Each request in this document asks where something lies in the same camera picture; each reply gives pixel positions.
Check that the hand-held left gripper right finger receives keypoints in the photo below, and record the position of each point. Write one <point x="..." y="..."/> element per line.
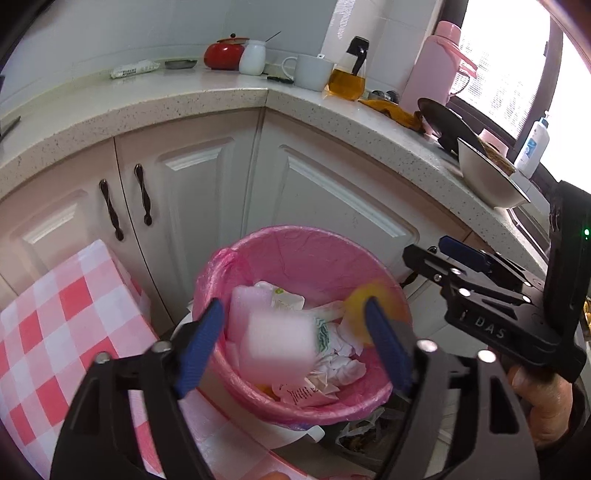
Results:
<point x="385" y="341"/>

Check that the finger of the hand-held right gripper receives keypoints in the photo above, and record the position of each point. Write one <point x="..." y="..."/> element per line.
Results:
<point x="461" y="249"/>
<point x="429" y="263"/>

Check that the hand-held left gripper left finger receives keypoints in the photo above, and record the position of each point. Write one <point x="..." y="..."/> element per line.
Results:
<point x="203" y="346"/>

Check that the yellow sponge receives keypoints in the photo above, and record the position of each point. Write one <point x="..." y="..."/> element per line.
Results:
<point x="358" y="304"/>

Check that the paper cup green ornament print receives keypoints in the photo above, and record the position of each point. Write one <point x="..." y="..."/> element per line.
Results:
<point x="325" y="332"/>

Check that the white foam block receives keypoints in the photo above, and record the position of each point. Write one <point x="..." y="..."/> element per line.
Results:
<point x="277" y="346"/>

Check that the paper cup green oval label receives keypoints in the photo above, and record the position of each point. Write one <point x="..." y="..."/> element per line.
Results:
<point x="286" y="299"/>

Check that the pink trash bin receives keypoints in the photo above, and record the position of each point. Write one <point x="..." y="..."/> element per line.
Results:
<point x="314" y="258"/>

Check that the person's right forearm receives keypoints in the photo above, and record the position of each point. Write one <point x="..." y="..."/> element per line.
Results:
<point x="579" y="410"/>

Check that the person's right hand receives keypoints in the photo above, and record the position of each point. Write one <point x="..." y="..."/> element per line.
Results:
<point x="549" y="406"/>

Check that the crumpled thin white plastic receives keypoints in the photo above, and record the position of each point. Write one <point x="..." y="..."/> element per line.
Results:
<point x="350" y="339"/>

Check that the white knotted tissue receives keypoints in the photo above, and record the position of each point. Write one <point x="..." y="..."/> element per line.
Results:
<point x="344" y="369"/>

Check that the white foam sheet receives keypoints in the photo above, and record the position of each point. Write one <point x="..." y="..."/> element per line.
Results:
<point x="244" y="309"/>

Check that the white bowl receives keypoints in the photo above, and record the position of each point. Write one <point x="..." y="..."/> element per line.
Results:
<point x="485" y="180"/>

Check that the printed white paper packet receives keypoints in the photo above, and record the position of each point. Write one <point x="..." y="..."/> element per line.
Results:
<point x="304" y="396"/>

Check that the clear plastic bag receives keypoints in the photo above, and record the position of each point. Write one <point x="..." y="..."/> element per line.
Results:
<point x="358" y="438"/>

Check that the white blue lotion bottle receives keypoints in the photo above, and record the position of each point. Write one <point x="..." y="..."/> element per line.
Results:
<point x="531" y="147"/>

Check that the black pan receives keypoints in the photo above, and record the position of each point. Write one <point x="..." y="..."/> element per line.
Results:
<point x="443" y="122"/>

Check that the yellow cloth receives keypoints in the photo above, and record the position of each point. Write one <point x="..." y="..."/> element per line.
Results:
<point x="397" y="113"/>

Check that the white base cabinet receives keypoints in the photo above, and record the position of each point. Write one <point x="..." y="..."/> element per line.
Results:
<point x="221" y="194"/>

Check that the red white checkered tablecloth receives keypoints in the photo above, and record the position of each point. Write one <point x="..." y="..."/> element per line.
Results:
<point x="46" y="323"/>

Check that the pink thermos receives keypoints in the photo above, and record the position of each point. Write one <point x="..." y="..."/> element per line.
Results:
<point x="429" y="69"/>

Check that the glass oil jug black lid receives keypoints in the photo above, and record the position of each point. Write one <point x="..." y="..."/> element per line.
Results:
<point x="346" y="85"/>

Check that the window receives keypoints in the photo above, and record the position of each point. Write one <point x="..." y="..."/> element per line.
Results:
<point x="508" y="46"/>

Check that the white mug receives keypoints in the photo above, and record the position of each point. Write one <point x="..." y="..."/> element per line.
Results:
<point x="311" y="73"/>

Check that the speckled stone countertop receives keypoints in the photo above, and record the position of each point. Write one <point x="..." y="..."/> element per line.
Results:
<point x="161" y="97"/>

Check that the white ceramic jar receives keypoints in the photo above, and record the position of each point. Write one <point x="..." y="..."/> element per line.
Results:
<point x="252" y="59"/>

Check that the small grey dish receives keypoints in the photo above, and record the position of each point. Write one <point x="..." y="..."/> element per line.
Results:
<point x="181" y="64"/>

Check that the white plastic food packet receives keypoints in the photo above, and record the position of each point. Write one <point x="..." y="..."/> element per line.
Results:
<point x="134" y="69"/>

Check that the red ceramic pot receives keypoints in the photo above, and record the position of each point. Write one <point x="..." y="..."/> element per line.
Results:
<point x="224" y="54"/>

